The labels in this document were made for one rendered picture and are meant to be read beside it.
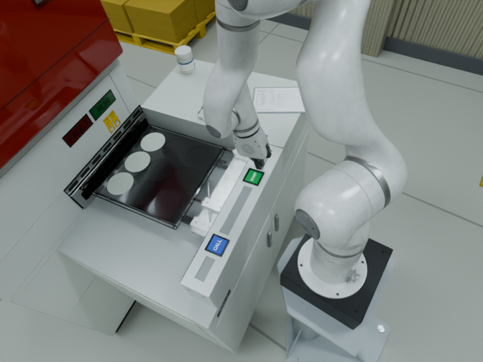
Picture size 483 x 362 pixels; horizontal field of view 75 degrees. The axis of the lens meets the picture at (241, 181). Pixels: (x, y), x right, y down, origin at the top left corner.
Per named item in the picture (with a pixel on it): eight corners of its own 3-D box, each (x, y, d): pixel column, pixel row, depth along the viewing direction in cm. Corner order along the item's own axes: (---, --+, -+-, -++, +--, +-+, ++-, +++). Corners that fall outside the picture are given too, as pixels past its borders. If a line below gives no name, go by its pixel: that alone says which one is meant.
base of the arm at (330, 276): (379, 262, 88) (398, 230, 73) (341, 314, 81) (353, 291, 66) (323, 223, 97) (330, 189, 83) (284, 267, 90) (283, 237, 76)
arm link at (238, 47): (223, 54, 56) (227, 149, 83) (269, 8, 62) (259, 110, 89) (183, 35, 58) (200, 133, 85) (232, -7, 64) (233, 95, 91)
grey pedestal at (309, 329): (390, 326, 160) (472, 278, 93) (356, 414, 142) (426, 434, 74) (301, 273, 180) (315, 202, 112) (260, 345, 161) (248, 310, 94)
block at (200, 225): (191, 228, 104) (189, 224, 102) (196, 220, 106) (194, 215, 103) (212, 236, 102) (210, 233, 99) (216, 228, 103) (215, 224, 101)
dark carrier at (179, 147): (96, 192, 115) (95, 191, 114) (149, 127, 131) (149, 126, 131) (174, 224, 104) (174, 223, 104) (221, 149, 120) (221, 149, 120)
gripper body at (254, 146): (225, 133, 92) (236, 158, 100) (256, 136, 87) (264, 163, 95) (236, 115, 95) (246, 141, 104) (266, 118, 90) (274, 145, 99)
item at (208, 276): (190, 296, 98) (179, 284, 86) (260, 164, 124) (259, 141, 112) (216, 309, 95) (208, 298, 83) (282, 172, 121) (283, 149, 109)
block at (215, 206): (203, 208, 108) (200, 204, 106) (207, 200, 110) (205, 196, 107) (223, 216, 106) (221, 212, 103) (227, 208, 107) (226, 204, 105)
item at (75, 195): (82, 207, 117) (68, 195, 109) (148, 127, 138) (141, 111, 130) (85, 209, 117) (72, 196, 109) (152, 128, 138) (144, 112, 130)
